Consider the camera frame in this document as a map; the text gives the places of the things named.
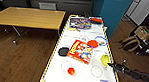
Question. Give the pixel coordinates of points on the white paper sign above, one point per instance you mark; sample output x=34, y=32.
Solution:
x=47, y=6

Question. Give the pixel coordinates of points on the long dark grey bench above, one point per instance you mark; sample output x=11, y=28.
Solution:
x=16, y=0

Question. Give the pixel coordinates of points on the small orange cup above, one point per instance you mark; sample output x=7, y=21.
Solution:
x=71, y=71

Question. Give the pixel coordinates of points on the brown floor bag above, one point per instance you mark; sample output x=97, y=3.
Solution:
x=131, y=44

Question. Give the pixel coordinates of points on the yellow green bowl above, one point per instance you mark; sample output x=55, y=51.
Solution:
x=104, y=59

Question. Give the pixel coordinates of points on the colourful puzzle box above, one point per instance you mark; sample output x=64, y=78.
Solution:
x=80, y=23

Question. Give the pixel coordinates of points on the tan wicker basket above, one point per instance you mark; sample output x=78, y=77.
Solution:
x=144, y=33

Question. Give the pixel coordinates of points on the flat red box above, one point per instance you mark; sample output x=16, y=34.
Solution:
x=96, y=20

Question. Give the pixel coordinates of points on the grey sofa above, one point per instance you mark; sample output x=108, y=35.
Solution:
x=69, y=3

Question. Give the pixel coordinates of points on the yellow air hockey table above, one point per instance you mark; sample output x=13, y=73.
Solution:
x=79, y=79

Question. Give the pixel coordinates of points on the orange snack box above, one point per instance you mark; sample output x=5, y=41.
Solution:
x=80, y=51

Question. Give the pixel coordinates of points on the black bowl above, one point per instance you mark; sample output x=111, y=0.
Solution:
x=63, y=51

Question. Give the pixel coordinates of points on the clear bowl blue rim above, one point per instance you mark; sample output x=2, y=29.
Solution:
x=95, y=40

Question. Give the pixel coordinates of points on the yellow wooden table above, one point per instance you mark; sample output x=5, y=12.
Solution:
x=28, y=17

